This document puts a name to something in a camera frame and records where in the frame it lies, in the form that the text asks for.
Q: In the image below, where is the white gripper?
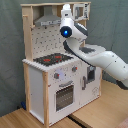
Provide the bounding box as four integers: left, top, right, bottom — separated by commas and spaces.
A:
61, 3, 74, 22

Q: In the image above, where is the white toy microwave door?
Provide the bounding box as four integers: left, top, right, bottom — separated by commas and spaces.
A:
73, 3, 90, 21

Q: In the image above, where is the white oven door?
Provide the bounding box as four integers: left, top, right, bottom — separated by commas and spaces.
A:
48, 74, 83, 126

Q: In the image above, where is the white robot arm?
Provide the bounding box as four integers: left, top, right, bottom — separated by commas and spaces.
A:
60, 4, 128, 90

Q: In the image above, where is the wooden toy kitchen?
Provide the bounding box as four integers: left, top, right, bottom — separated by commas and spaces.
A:
20, 1, 107, 127

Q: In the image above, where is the grey range hood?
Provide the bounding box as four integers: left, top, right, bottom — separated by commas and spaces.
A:
34, 6, 61, 27

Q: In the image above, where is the black toy faucet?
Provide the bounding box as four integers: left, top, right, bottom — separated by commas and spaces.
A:
67, 40, 74, 49

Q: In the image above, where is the grey toy sink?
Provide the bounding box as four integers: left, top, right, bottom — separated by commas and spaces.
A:
65, 46, 96, 56

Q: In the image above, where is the black toy stovetop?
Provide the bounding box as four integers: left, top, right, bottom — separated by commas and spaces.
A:
34, 53, 71, 66

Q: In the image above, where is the right red stove knob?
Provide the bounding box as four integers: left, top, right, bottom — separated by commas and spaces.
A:
72, 66, 78, 72

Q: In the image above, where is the white cupboard door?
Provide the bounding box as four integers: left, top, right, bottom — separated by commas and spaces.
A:
80, 63, 101, 106

